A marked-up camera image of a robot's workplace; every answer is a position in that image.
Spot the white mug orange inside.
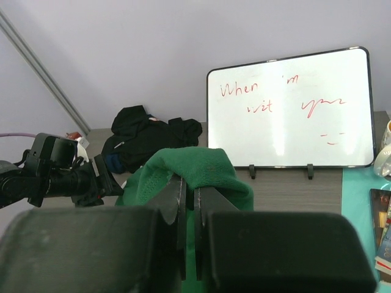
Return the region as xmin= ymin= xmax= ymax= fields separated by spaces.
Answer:
xmin=373 ymin=121 xmax=390 ymax=178

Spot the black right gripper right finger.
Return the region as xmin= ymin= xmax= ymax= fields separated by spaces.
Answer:
xmin=194 ymin=187 xmax=377 ymax=292

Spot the green t-shirt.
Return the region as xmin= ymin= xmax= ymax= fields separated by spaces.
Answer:
xmin=117 ymin=146 xmax=261 ymax=292

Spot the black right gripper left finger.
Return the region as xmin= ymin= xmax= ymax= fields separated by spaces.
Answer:
xmin=1 ymin=176 xmax=187 ymax=292

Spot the Nineteen Eighty-Four book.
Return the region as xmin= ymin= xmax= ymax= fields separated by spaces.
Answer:
xmin=373 ymin=204 xmax=390 ymax=283

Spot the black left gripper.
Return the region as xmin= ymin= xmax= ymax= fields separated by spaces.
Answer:
xmin=1 ymin=133 xmax=123 ymax=208

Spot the teal plastic mat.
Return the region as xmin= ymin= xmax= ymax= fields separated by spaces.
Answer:
xmin=342 ymin=167 xmax=390 ymax=280

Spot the black t-shirt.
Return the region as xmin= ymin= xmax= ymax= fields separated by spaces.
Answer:
xmin=101 ymin=105 xmax=202 ymax=174

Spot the dark book under stack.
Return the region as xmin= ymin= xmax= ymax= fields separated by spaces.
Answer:
xmin=370 ymin=189 xmax=390 ymax=229

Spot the white dry-erase board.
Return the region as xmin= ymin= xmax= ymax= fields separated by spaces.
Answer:
xmin=206 ymin=46 xmax=376 ymax=167

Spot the white t-shirt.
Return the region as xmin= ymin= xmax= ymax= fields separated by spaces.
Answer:
xmin=76 ymin=137 xmax=89 ymax=162

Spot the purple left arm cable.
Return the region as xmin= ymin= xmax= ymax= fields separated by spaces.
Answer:
xmin=0 ymin=132 xmax=36 ymax=140

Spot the small red cube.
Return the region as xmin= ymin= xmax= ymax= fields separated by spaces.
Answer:
xmin=67 ymin=132 xmax=82 ymax=140

